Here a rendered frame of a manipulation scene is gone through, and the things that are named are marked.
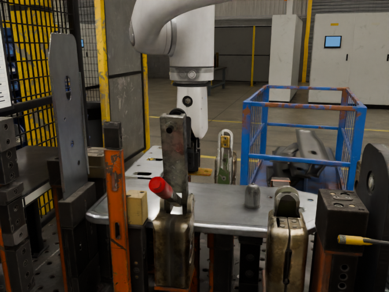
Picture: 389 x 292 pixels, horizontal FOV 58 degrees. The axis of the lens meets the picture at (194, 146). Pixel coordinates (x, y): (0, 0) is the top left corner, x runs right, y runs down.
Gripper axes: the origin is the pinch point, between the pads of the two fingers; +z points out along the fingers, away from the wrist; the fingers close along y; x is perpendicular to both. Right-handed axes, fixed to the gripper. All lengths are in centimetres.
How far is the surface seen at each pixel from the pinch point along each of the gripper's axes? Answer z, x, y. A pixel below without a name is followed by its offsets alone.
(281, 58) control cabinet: -5, -71, 775
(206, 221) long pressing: 9.0, -4.3, -9.1
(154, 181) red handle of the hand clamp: -5.1, 0.2, -26.5
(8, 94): -10, 54, 20
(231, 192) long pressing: 9.2, -8.1, 6.3
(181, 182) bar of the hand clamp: -1.0, -1.1, -15.8
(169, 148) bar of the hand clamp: -6.8, 0.6, -16.8
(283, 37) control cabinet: -50, -73, 775
